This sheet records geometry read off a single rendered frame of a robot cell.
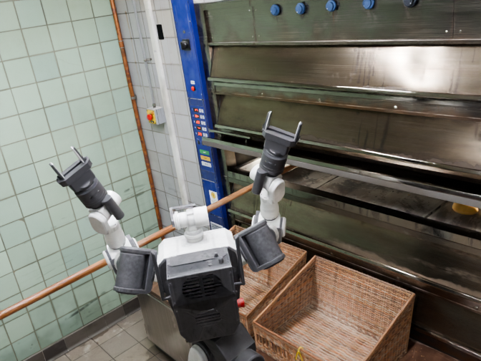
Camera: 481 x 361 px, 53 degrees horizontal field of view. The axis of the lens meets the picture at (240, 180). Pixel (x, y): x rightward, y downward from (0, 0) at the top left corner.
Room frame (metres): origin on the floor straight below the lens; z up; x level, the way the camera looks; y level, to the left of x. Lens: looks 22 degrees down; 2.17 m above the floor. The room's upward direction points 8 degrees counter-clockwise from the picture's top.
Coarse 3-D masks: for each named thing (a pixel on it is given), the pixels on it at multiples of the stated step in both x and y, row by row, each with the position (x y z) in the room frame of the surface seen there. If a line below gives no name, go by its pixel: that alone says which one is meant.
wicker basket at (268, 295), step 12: (240, 228) 2.54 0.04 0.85; (288, 252) 2.26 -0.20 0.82; (300, 252) 2.21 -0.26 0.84; (276, 264) 2.31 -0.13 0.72; (288, 264) 2.25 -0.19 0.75; (300, 264) 2.15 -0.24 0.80; (252, 276) 2.41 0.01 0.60; (276, 276) 2.28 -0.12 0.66; (288, 276) 2.23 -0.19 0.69; (240, 288) 2.32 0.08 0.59; (252, 288) 2.31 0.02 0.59; (264, 288) 2.29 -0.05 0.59; (276, 288) 2.02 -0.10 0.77; (252, 300) 2.20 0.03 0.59; (264, 300) 1.96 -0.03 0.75; (240, 312) 1.92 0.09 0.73; (252, 312) 1.90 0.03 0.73; (252, 324) 1.90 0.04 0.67; (252, 336) 1.89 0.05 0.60
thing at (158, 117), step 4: (148, 108) 3.09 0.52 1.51; (152, 108) 3.07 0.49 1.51; (156, 108) 3.06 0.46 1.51; (160, 108) 3.06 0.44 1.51; (148, 112) 3.08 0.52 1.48; (156, 112) 3.03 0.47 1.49; (160, 112) 3.05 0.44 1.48; (164, 112) 3.07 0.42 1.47; (152, 116) 3.05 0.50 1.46; (156, 116) 3.03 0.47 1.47; (160, 116) 3.05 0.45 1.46; (164, 116) 3.07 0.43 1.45; (152, 120) 3.06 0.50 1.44; (156, 120) 3.03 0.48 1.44; (160, 120) 3.05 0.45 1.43; (164, 120) 3.06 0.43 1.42; (156, 124) 3.04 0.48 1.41
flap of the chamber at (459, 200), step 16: (208, 144) 2.51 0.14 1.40; (256, 144) 2.40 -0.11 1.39; (288, 160) 2.06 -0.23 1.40; (336, 160) 2.01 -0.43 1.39; (352, 160) 2.00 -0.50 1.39; (352, 176) 1.80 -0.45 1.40; (368, 176) 1.75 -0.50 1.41; (400, 176) 1.73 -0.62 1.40; (416, 176) 1.72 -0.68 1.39; (432, 176) 1.71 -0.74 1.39; (416, 192) 1.58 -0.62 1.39; (432, 192) 1.54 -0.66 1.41; (480, 192) 1.51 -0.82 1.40
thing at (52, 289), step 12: (288, 168) 2.49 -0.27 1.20; (240, 192) 2.25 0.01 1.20; (216, 204) 2.15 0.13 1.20; (168, 228) 1.96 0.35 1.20; (144, 240) 1.88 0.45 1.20; (96, 264) 1.73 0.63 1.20; (72, 276) 1.67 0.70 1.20; (48, 288) 1.61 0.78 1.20; (60, 288) 1.63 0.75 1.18; (24, 300) 1.55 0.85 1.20; (36, 300) 1.56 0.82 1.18; (0, 312) 1.49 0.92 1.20; (12, 312) 1.51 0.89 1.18
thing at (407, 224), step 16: (240, 176) 2.56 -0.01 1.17; (288, 192) 2.28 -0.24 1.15; (304, 192) 2.20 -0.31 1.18; (320, 192) 2.17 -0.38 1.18; (352, 208) 1.98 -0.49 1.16; (368, 208) 1.92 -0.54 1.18; (384, 208) 1.90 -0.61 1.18; (400, 224) 1.80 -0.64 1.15; (416, 224) 1.74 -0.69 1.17; (432, 224) 1.71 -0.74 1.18; (448, 224) 1.69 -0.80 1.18; (448, 240) 1.64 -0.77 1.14; (464, 240) 1.59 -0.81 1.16; (480, 240) 1.55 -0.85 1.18
